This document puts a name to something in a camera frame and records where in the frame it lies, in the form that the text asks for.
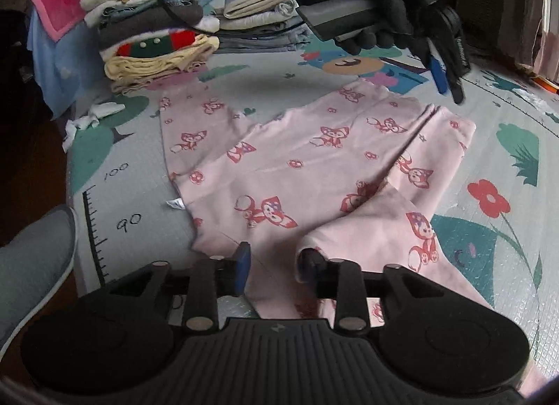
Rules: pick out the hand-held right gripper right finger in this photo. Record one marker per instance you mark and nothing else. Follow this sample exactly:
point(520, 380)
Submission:
point(316, 276)

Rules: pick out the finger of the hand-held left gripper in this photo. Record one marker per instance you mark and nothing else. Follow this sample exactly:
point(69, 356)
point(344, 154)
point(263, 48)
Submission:
point(456, 90)
point(439, 73)

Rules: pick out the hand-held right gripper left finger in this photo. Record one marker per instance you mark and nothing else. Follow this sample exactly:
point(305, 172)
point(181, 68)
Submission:
point(242, 267)

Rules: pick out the pink fox print pants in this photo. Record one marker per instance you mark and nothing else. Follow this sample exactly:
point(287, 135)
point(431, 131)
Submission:
point(305, 160)

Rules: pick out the stack of folded clothes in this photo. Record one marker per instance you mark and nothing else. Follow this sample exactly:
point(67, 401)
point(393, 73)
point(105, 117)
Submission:
point(144, 60)

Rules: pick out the animal print play mat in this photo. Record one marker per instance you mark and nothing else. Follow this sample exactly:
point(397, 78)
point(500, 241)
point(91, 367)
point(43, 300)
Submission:
point(144, 195)

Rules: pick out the small white rolled cloth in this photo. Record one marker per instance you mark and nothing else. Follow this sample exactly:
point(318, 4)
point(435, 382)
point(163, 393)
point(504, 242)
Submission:
point(288, 8)

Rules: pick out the grey folded pants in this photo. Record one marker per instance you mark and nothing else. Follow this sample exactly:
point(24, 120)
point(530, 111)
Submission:
point(262, 40)

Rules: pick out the lavender cream folded garment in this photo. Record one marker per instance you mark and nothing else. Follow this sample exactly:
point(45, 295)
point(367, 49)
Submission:
point(257, 3)

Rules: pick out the person's grey shoe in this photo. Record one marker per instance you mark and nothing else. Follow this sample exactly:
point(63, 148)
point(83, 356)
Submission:
point(35, 265)

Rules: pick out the light blue blanket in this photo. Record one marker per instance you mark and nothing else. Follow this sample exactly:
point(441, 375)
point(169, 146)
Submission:
point(52, 69)

